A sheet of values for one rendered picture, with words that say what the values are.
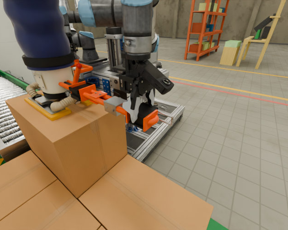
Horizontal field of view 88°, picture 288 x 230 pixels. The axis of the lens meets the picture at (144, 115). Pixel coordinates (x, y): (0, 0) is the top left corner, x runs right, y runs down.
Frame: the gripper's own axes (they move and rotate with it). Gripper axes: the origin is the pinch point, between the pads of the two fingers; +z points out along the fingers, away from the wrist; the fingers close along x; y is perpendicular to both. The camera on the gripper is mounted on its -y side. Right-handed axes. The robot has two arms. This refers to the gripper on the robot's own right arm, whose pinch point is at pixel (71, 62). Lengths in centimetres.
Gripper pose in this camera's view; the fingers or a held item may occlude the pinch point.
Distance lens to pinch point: 134.2
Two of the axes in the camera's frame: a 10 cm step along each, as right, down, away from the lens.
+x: 6.1, -4.2, 6.7
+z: 0.0, 8.5, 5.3
